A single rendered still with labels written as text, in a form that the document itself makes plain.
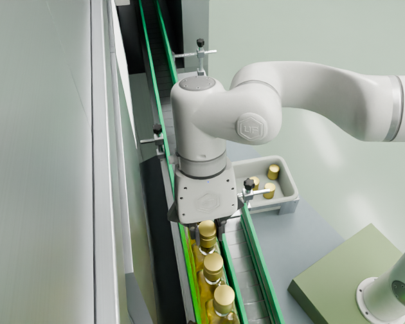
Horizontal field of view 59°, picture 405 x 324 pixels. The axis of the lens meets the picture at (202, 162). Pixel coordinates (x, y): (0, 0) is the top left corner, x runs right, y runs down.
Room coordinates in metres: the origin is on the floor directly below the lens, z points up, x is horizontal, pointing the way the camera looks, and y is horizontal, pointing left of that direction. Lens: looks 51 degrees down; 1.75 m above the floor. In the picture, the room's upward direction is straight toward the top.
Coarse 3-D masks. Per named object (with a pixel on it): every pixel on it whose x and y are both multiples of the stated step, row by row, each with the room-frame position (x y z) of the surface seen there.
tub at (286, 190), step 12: (276, 156) 0.75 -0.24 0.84; (240, 168) 0.72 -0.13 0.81; (252, 168) 0.73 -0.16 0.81; (264, 168) 0.74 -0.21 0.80; (288, 168) 0.70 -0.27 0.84; (240, 180) 0.71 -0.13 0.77; (264, 180) 0.71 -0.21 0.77; (276, 180) 0.71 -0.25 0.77; (288, 180) 0.66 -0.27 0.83; (240, 192) 0.66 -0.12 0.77; (276, 192) 0.66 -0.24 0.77; (288, 192) 0.64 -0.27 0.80; (252, 204) 0.57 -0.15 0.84; (264, 204) 0.57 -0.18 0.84
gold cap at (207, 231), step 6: (204, 222) 0.32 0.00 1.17; (210, 222) 0.32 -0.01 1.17; (204, 228) 0.31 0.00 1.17; (210, 228) 0.31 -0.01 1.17; (216, 228) 0.31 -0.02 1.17; (204, 234) 0.30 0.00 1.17; (210, 234) 0.30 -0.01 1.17; (216, 234) 0.31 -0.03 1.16; (204, 240) 0.29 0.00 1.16; (210, 240) 0.29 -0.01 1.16; (216, 240) 0.31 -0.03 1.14; (204, 246) 0.29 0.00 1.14; (210, 246) 0.29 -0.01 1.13
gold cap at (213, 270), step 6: (204, 258) 0.26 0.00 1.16; (210, 258) 0.26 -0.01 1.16; (216, 258) 0.26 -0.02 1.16; (204, 264) 0.25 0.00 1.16; (210, 264) 0.25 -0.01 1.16; (216, 264) 0.25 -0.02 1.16; (222, 264) 0.25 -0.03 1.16; (204, 270) 0.25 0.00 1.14; (210, 270) 0.24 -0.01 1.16; (216, 270) 0.24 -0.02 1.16; (222, 270) 0.25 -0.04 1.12; (210, 276) 0.24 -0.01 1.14; (216, 276) 0.24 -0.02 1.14
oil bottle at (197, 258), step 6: (192, 246) 0.32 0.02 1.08; (198, 246) 0.32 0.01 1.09; (216, 246) 0.32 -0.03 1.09; (192, 252) 0.31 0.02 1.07; (198, 252) 0.30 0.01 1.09; (216, 252) 0.30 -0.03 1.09; (192, 258) 0.31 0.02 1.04; (198, 258) 0.29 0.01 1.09; (192, 264) 0.32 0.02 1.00; (198, 264) 0.28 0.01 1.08; (192, 270) 0.32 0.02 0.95
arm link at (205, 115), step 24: (192, 96) 0.35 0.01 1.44; (216, 96) 0.35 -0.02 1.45; (240, 96) 0.34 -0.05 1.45; (264, 96) 0.34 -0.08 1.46; (192, 120) 0.34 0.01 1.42; (216, 120) 0.33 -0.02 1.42; (240, 120) 0.32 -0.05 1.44; (264, 120) 0.31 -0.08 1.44; (192, 144) 0.33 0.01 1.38; (216, 144) 0.34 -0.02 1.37
